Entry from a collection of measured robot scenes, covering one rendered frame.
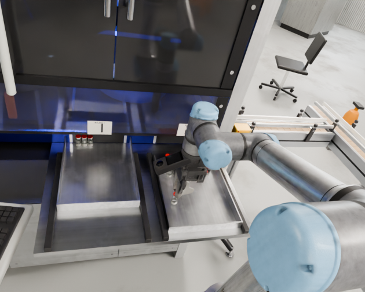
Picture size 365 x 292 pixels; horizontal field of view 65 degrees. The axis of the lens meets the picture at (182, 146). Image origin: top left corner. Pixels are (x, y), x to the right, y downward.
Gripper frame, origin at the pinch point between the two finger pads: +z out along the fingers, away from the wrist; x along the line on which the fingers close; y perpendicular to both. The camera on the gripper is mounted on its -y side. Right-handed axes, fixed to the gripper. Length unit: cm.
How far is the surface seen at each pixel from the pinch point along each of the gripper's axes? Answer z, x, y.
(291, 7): 46, 579, 411
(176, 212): 5.7, -4.2, 0.7
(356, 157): 2, 19, 98
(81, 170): 5.8, 17.2, -31.0
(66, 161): 5.8, 21.9, -36.4
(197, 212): 5.7, -4.8, 8.2
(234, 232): 5.9, -13.5, 19.5
